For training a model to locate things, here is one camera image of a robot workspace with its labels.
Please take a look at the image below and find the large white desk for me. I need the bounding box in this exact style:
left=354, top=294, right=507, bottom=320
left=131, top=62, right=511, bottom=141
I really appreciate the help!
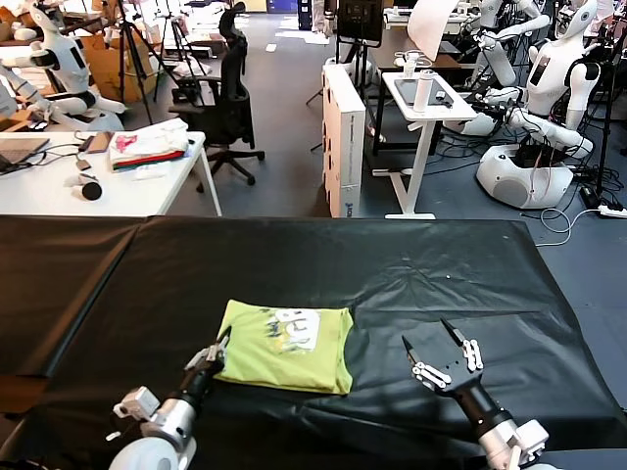
left=0, top=130, right=222, bottom=219

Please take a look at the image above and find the black monitor on stand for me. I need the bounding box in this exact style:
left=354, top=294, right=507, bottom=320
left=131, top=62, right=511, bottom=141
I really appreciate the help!
left=306, top=0, right=386, bottom=153

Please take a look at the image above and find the stack of folded clothes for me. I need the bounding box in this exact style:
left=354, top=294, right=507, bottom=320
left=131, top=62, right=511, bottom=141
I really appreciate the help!
left=107, top=120, right=190, bottom=172

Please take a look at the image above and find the black office chair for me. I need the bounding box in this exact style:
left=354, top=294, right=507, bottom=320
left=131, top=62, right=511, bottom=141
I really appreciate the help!
left=168, top=2, right=266, bottom=193

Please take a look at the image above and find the white floor cable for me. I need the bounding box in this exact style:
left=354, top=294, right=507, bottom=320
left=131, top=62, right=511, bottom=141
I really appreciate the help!
left=533, top=208, right=602, bottom=247

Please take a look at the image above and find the black light stand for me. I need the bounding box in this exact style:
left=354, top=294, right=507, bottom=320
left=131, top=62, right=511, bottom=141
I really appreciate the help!
left=580, top=48, right=627, bottom=207

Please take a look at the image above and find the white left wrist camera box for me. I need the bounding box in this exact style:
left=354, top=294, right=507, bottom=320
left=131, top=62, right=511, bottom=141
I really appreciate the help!
left=112, top=385, right=162, bottom=423

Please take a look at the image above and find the white humanoid robot right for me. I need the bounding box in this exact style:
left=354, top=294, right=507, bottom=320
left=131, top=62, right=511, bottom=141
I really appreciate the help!
left=459, top=0, right=602, bottom=211

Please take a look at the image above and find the tall white cardboard box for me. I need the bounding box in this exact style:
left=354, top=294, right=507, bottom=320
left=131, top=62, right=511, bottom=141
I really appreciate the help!
left=321, top=63, right=367, bottom=219

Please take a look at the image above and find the black camera tripod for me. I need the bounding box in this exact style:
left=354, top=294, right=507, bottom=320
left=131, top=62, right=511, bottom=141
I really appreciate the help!
left=115, top=0, right=163, bottom=126
left=156, top=14, right=207, bottom=107

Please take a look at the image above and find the white humanoid robot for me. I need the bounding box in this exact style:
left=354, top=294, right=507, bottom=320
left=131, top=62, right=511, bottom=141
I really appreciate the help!
left=459, top=0, right=602, bottom=211
left=0, top=0, right=126, bottom=132

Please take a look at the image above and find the brown flat case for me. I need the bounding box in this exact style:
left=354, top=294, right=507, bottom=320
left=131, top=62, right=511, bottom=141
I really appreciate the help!
left=85, top=131, right=115, bottom=154

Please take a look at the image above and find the curved white sheet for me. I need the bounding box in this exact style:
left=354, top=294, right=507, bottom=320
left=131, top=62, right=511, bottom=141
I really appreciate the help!
left=407, top=0, right=455, bottom=63

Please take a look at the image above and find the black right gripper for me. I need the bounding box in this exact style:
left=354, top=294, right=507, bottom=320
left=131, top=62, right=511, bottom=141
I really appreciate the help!
left=401, top=316, right=518, bottom=435

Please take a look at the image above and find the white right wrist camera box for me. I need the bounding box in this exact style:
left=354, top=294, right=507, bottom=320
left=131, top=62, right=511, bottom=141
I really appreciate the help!
left=512, top=418, right=552, bottom=465

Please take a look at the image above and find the yellow-green t-shirt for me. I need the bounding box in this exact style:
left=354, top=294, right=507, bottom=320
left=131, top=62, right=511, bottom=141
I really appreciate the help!
left=214, top=299, right=355, bottom=396

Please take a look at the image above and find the grey laptop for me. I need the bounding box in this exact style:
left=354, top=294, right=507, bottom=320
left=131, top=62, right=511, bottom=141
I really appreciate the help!
left=0, top=138, right=51, bottom=175

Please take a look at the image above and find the white humanoid robot left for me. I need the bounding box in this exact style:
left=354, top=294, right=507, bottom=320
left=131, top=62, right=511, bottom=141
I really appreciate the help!
left=0, top=0, right=126, bottom=132

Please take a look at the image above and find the brown cardboard box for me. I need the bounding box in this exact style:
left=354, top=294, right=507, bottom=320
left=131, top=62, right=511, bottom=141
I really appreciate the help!
left=80, top=31, right=163, bottom=104

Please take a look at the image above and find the white black handheld controller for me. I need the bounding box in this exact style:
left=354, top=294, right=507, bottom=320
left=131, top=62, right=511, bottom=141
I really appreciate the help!
left=65, top=173, right=103, bottom=201

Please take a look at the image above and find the white drink bottle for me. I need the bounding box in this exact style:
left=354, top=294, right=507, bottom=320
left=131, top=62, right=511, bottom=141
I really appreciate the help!
left=413, top=69, right=436, bottom=114

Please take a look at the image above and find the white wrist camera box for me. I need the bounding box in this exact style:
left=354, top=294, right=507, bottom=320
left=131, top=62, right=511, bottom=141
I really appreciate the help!
left=112, top=385, right=162, bottom=423
left=512, top=418, right=552, bottom=465

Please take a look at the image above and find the black tablet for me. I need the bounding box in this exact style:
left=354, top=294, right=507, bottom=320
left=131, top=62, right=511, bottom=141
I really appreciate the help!
left=394, top=76, right=455, bottom=108

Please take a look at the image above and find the small white standing desk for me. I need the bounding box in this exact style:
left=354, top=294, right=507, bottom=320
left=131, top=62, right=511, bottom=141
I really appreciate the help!
left=371, top=71, right=479, bottom=220

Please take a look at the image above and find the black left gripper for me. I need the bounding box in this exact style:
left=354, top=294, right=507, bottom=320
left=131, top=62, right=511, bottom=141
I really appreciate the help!
left=176, top=325, right=235, bottom=399

